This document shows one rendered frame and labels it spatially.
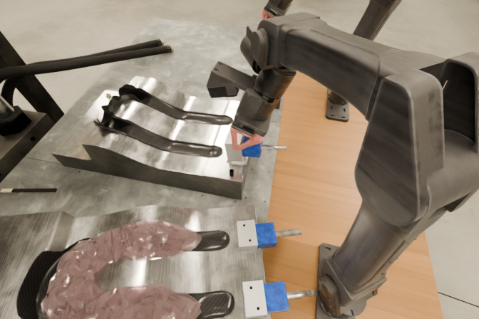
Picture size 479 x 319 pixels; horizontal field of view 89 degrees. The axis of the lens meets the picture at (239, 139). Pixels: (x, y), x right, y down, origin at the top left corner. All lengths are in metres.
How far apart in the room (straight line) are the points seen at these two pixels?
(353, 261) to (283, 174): 0.34
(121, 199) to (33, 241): 0.19
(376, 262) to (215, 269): 0.29
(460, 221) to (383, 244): 1.61
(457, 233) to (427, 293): 1.21
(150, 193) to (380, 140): 0.56
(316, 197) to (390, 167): 0.45
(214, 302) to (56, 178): 0.53
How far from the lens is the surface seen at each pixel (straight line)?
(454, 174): 0.25
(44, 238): 0.59
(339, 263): 0.43
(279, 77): 0.41
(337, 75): 0.28
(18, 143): 1.01
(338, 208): 0.67
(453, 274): 1.75
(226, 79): 0.44
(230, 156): 0.55
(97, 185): 0.74
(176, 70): 1.02
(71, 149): 0.77
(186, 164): 0.59
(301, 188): 0.66
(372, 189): 0.25
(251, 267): 0.52
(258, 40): 0.37
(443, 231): 1.83
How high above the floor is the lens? 1.37
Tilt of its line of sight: 51 degrees down
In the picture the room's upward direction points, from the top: straight up
